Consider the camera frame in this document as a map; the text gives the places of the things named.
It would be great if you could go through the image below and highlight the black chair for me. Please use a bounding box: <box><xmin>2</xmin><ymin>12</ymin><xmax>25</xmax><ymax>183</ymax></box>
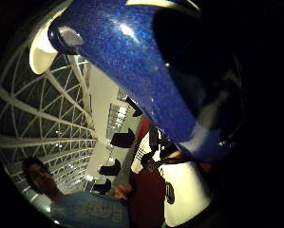
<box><xmin>124</xmin><ymin>96</ymin><xmax>144</xmax><ymax>119</ymax></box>
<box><xmin>98</xmin><ymin>158</ymin><xmax>123</xmax><ymax>177</ymax></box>
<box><xmin>91</xmin><ymin>178</ymin><xmax>113</xmax><ymax>195</ymax></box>
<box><xmin>109</xmin><ymin>127</ymin><xmax>137</xmax><ymax>149</ymax></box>

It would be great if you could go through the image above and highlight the black round disc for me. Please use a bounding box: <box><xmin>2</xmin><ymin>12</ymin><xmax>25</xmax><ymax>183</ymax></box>
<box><xmin>164</xmin><ymin>181</ymin><xmax>176</xmax><ymax>205</ymax></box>

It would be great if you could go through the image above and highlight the person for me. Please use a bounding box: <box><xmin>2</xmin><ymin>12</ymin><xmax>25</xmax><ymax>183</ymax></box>
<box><xmin>21</xmin><ymin>156</ymin><xmax>132</xmax><ymax>228</ymax></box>

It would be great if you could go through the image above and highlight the black camera stand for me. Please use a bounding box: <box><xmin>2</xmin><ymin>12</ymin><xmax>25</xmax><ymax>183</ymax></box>
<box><xmin>140</xmin><ymin>123</ymin><xmax>181</xmax><ymax>173</ymax></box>

